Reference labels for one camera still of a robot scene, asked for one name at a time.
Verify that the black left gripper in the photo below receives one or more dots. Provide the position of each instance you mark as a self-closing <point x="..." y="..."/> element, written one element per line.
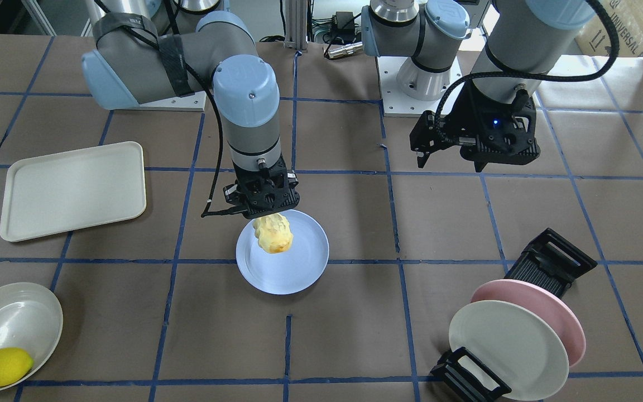
<point x="464" y="118"/>

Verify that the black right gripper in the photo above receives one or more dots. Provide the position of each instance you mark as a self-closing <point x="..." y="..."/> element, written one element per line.
<point x="232" y="194"/>

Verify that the yellow bread loaf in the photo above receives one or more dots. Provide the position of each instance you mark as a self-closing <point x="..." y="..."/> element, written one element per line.
<point x="273" y="233"/>

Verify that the light blue plate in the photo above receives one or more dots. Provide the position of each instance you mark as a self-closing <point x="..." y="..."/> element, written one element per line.
<point x="287" y="272"/>

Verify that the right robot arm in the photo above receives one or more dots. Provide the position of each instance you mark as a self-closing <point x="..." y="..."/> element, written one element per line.
<point x="140" y="57"/>

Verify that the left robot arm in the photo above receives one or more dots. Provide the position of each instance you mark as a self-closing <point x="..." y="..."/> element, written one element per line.
<point x="524" y="46"/>

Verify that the pink plate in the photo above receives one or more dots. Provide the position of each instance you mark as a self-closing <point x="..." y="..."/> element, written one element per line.
<point x="545" y="305"/>

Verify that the cream white plate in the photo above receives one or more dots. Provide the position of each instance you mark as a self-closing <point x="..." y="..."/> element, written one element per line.
<point x="515" y="344"/>

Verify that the white shallow bowl plate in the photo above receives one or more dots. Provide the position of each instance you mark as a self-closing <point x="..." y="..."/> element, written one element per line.
<point x="31" y="318"/>

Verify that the black dish rack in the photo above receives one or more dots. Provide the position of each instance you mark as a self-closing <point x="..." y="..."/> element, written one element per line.
<point x="548" y="261"/>

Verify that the silver metal connector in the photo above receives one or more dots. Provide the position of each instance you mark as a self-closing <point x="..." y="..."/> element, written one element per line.
<point x="344" y="51"/>

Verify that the black power adapter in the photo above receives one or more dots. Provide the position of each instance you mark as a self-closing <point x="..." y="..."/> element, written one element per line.
<point x="343" y="21"/>

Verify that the cardboard box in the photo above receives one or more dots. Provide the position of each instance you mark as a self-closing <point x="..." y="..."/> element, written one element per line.
<point x="627" y="17"/>

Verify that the white rectangular tray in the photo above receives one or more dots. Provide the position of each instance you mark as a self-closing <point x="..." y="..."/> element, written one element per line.
<point x="73" y="190"/>

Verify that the yellow lemon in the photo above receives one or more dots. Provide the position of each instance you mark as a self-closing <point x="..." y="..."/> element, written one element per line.
<point x="15" y="363"/>

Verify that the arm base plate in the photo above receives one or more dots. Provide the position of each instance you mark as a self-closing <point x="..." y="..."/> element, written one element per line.
<point x="192" y="103"/>
<point x="407" y="91"/>

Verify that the aluminium frame post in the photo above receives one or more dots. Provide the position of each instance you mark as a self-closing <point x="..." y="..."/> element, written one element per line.
<point x="295" y="25"/>

